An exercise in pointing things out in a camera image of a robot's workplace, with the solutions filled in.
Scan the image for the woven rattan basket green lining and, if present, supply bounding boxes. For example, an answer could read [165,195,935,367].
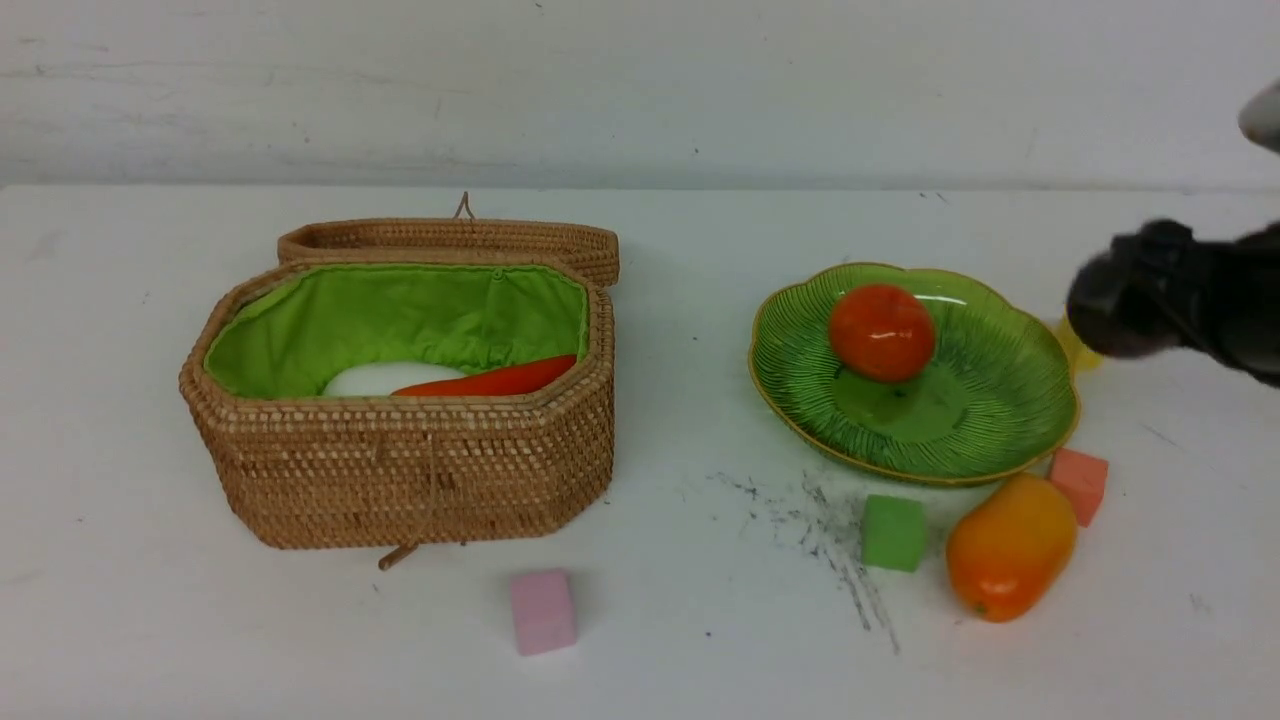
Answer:
[178,258,617,571]

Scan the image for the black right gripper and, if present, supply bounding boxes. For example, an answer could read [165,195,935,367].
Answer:
[1065,219,1279,388]

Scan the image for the orange carrot with green leaves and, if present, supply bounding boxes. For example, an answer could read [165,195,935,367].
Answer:
[390,354,577,397]

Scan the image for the woven rattan basket lid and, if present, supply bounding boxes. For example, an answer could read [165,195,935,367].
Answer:
[276,193,621,287]

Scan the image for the green glass leaf plate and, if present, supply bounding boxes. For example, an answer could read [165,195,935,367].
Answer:
[748,263,1082,487]

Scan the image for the green foam cube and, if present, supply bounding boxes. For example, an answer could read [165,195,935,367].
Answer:
[861,495,928,573]

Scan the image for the orange yellow mango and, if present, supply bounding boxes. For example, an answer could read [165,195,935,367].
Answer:
[945,473,1078,623]

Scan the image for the yellow foam cube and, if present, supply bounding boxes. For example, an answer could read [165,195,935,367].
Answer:
[1053,313,1103,377]

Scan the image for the white radish with green leaves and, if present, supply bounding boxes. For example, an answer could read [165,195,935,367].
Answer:
[323,361,466,397]

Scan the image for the salmon foam cube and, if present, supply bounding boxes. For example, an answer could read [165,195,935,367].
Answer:
[1047,447,1110,527]

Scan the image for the pink foam cube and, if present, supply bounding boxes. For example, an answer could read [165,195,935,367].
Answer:
[509,568,579,657]

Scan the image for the orange persimmon with green calyx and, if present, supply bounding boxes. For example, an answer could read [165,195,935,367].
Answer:
[827,284,937,384]

